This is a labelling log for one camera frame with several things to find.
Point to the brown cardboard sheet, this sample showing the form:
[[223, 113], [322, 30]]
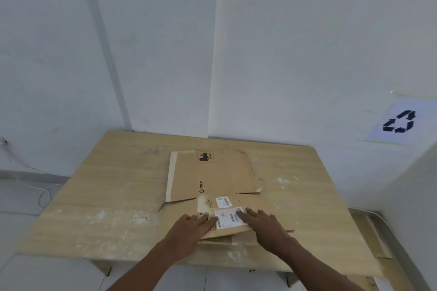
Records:
[[372, 236]]

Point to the white paper recycling sign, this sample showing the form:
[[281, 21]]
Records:
[[399, 122]]

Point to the person's left hand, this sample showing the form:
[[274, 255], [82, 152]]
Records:
[[186, 236]]

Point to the person's left forearm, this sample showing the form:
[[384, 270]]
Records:
[[150, 268]]

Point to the brown cardboard box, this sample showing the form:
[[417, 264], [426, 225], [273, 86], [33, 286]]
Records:
[[213, 173]]

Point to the person's right forearm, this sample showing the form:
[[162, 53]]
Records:
[[314, 270]]

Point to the person's right hand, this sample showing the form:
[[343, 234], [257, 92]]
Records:
[[269, 232]]

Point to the person's right fingers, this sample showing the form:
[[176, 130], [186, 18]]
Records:
[[254, 216]]

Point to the person's left fingers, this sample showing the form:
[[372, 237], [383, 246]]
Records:
[[203, 221]]

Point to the wooden table leg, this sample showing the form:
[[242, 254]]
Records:
[[102, 267], [292, 280]]

